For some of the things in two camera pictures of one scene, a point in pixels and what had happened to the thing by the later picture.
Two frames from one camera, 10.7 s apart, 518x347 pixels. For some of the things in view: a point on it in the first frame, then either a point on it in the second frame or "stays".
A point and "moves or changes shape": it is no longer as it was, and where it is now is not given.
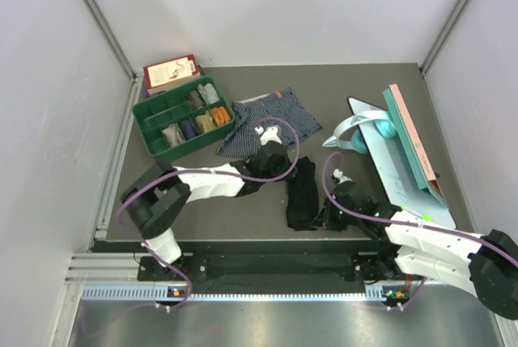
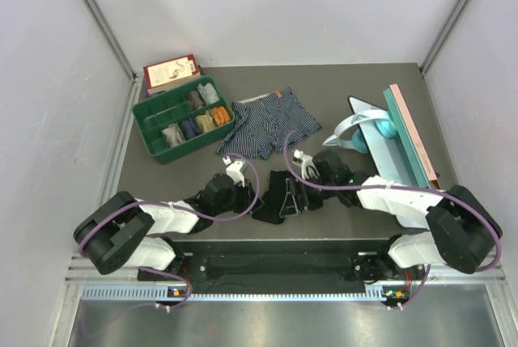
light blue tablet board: [402, 184] stays
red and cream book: [163, 76] stays
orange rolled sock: [221, 115] stays
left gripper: [286, 163] -> [248, 196]
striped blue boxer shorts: [280, 108] stays
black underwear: [302, 196] moves or changes shape
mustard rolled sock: [205, 122] stays
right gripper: [325, 220] -> [292, 206]
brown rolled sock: [195, 99] stays
